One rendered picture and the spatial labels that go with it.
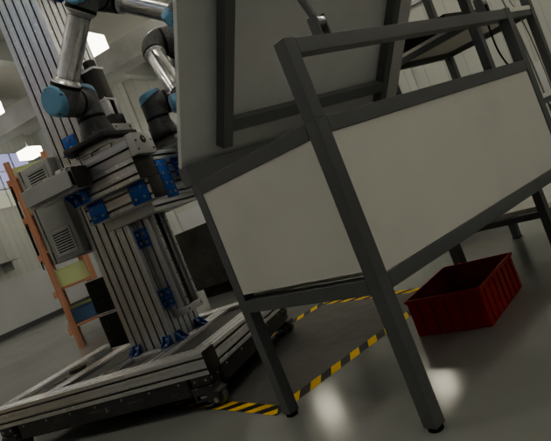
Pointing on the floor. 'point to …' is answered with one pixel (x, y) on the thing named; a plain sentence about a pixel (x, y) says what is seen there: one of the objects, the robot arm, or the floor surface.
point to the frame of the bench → (373, 264)
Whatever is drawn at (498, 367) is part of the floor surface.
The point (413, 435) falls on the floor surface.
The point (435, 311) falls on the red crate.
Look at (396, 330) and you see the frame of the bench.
